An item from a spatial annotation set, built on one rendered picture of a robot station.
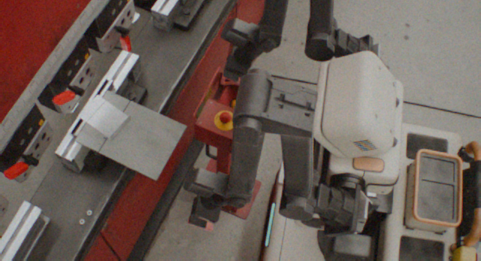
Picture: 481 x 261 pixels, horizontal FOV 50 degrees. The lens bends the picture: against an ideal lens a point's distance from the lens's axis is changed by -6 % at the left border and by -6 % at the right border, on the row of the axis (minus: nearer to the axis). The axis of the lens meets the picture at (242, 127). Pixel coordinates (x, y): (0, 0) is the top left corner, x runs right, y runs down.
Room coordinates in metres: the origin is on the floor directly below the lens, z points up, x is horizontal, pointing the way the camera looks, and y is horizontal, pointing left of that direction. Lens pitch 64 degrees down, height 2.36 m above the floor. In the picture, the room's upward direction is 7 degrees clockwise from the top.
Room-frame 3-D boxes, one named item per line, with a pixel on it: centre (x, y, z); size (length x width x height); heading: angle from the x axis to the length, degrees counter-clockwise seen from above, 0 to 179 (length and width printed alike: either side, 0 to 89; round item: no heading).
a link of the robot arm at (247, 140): (0.42, -0.01, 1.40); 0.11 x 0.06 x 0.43; 176
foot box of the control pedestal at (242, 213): (0.84, 0.03, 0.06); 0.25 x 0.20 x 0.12; 73
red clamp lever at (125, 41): (0.79, 0.34, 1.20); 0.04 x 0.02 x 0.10; 71
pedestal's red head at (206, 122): (0.85, 0.05, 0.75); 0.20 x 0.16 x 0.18; 163
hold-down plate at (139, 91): (0.68, 0.38, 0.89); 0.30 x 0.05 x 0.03; 161
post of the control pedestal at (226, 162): (0.85, 0.05, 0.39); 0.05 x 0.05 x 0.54; 73
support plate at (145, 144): (0.61, 0.31, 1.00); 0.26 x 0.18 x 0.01; 71
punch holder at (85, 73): (0.64, 0.45, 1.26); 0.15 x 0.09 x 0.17; 161
